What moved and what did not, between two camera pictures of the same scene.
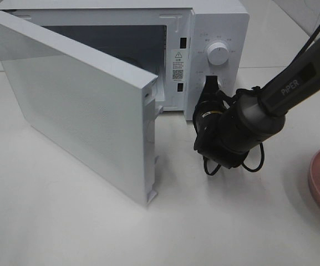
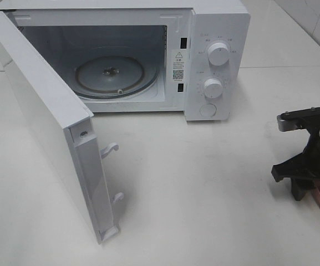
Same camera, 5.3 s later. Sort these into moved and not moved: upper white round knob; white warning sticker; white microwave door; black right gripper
Moved: black right gripper; white microwave door
Not moved: upper white round knob; white warning sticker
